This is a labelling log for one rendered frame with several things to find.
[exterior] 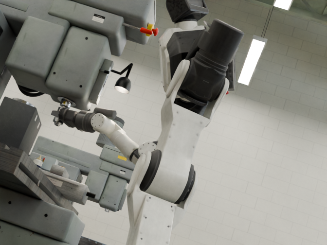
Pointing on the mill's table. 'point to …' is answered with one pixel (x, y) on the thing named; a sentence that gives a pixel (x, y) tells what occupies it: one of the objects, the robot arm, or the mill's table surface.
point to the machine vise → (69, 187)
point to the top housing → (128, 14)
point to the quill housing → (78, 66)
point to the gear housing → (92, 22)
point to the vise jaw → (59, 170)
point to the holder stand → (18, 123)
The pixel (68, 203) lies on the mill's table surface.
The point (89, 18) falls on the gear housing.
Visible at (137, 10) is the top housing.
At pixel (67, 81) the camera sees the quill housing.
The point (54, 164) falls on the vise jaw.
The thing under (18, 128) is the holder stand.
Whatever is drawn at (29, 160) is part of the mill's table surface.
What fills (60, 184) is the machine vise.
